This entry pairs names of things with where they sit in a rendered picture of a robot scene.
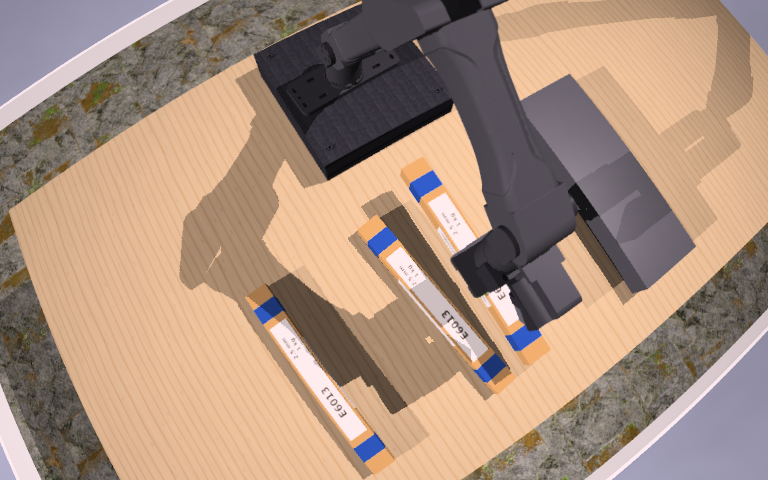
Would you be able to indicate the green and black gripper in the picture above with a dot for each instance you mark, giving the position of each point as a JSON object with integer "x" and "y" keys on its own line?
{"x": 467, "y": 260}

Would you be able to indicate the tan cardboard box with blue bands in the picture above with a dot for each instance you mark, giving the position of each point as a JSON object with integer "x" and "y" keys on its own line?
{"x": 457, "y": 233}

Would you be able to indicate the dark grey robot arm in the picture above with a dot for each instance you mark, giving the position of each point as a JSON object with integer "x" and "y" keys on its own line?
{"x": 528, "y": 209}

